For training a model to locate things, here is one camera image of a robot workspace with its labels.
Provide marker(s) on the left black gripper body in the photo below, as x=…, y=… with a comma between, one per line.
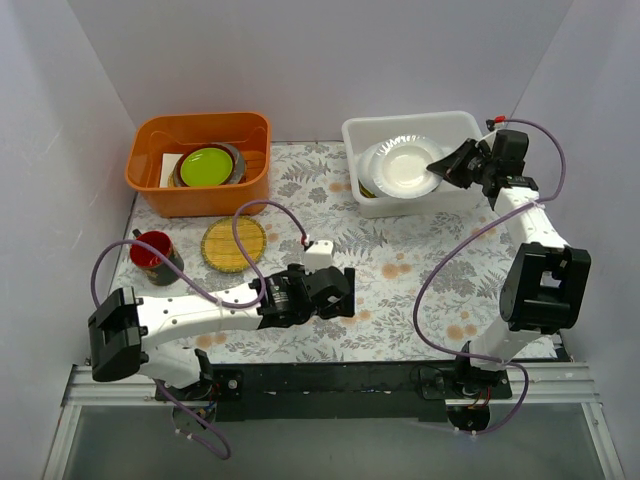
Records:
x=314, y=297

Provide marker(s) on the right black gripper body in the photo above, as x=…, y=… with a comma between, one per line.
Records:
x=471, y=167

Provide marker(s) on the white deep plate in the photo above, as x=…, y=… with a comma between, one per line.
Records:
x=363, y=168
x=398, y=167

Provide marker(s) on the round bamboo mat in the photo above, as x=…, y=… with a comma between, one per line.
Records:
x=220, y=250

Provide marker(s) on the green dotted scalloped plate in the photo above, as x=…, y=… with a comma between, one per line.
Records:
x=365, y=192

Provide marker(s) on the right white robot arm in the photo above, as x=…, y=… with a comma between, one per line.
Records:
x=544, y=288

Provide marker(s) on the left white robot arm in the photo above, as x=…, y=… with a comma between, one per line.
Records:
x=132, y=334

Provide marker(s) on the white plastic bin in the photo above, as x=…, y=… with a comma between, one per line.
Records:
x=448, y=129

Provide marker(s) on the stack of dark plates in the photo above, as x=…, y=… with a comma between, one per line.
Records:
x=239, y=171

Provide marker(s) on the orange plastic bin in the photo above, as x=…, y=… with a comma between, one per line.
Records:
x=249, y=132

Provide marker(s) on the white card in bin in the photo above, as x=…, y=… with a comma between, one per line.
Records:
x=168, y=164

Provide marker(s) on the floral table cloth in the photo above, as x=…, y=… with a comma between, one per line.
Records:
x=425, y=284

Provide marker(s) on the black mug red inside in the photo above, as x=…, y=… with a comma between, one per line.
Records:
x=156, y=271

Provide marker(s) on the lime green round plate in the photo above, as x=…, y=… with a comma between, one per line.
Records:
x=206, y=167

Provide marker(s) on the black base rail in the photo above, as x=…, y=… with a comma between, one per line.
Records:
x=404, y=389

